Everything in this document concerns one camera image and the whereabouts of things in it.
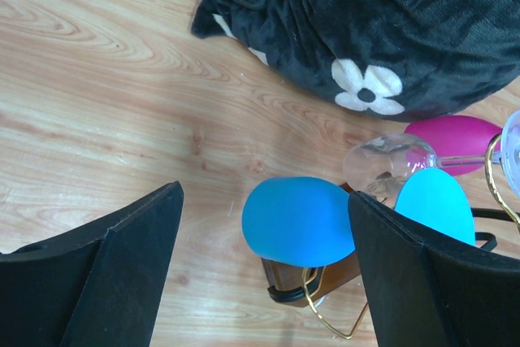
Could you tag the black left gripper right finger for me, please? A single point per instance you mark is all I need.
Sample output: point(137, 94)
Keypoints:
point(427, 289)

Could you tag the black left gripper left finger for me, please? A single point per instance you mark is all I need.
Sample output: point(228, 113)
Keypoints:
point(96, 285)

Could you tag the clear wine glass back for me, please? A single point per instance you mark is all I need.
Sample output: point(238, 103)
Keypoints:
point(380, 166)

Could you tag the magenta wine glass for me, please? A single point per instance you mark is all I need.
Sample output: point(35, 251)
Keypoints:
point(456, 135)

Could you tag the blue wine glass left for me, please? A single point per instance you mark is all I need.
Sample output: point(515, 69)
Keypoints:
point(306, 222)

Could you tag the black floral plush blanket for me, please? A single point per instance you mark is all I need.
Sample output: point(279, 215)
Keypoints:
point(401, 60)

